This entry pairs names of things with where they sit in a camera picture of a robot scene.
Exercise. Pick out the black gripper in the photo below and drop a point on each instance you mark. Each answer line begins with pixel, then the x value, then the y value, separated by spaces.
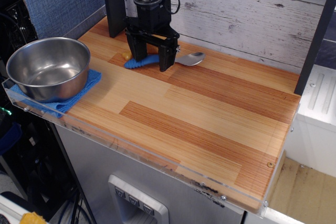
pixel 152 26

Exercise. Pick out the blue handled metal spoon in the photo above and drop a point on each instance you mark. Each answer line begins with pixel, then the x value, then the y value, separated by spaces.
pixel 187 60

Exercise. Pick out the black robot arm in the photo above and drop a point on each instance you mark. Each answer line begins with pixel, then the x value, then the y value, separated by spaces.
pixel 149 35

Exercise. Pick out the yellow plastic chicken drumstick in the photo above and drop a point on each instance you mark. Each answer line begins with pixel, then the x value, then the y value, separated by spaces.
pixel 127 55

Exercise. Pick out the stainless steel bowl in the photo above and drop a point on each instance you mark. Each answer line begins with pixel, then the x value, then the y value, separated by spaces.
pixel 50 69

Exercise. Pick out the blue folded cloth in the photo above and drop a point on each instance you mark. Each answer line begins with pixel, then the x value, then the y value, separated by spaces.
pixel 57 109

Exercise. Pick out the silver cabinet with buttons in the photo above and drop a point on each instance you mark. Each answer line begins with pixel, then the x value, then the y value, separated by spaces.
pixel 94 163

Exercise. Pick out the dark left frame post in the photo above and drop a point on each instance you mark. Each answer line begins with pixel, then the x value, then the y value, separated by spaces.
pixel 115 15

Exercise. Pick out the dark frame post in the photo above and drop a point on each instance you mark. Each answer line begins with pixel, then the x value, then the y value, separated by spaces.
pixel 321 29
pixel 115 15

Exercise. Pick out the dark right frame post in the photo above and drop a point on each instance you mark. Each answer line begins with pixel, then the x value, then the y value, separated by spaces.
pixel 321 29

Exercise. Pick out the white aluminium rail block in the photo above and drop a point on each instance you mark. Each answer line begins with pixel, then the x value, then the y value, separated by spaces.
pixel 311 138

